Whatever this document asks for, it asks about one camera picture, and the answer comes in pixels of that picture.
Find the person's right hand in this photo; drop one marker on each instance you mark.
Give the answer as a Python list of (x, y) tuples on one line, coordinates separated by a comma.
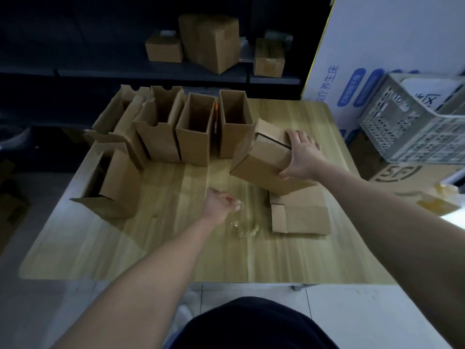
[(305, 159)]

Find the person's left hand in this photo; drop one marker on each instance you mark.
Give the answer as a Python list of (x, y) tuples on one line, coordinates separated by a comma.
[(218, 207)]

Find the clear tape wad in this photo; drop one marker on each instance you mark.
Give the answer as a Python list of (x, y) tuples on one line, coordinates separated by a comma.
[(245, 228)]

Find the small brown cardboard box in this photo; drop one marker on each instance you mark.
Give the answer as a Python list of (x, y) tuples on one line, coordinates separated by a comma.
[(305, 219)]

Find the cluster of cardboard boxes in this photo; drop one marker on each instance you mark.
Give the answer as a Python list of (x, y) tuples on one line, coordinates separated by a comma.
[(196, 141)]

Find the white plastic crate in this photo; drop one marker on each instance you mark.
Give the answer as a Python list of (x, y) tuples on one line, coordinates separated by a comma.
[(396, 130)]

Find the person's left forearm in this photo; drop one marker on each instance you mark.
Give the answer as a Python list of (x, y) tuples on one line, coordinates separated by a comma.
[(138, 287)]

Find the person's right forearm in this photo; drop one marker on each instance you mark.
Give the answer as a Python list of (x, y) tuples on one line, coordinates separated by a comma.
[(381, 243)]

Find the person's white left shoe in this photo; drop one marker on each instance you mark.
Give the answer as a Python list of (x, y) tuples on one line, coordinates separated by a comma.
[(184, 308)]

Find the person's dark shirt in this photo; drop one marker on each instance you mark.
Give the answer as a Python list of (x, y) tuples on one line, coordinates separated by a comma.
[(254, 327)]

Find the orange blue yellow tape roll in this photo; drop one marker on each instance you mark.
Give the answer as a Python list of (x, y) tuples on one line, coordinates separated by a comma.
[(216, 112)]

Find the large brown carton black logo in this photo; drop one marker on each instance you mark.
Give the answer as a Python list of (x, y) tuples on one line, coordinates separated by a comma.
[(399, 174)]

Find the small sealed brown carton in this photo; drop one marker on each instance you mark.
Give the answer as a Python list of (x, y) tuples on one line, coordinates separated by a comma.
[(269, 61)]

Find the grey wrapped item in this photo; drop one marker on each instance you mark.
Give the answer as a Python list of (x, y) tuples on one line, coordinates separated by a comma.
[(281, 35)]

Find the white paper sign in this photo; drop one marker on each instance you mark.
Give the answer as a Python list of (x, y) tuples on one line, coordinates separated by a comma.
[(432, 90)]

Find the large white printed carton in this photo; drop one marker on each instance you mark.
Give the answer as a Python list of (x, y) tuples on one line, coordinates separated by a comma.
[(381, 32)]

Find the large sealed brown carton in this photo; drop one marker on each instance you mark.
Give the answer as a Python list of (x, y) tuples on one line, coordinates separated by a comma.
[(210, 43)]

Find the small dim brown carton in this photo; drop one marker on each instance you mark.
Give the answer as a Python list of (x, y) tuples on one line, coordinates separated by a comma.
[(74, 135)]

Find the small carton with white label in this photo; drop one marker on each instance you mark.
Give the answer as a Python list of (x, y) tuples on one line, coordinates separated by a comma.
[(164, 49)]

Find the dark metal shelf unit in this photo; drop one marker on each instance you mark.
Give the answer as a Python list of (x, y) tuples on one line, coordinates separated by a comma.
[(109, 74)]

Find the dim brown flattened carton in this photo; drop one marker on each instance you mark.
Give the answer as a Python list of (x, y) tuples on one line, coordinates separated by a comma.
[(12, 207)]

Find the white plastic bag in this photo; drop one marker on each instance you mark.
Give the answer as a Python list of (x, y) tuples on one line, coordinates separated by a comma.
[(14, 138)]

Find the grey metal table frame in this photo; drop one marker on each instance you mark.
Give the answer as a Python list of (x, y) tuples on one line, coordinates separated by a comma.
[(301, 287)]

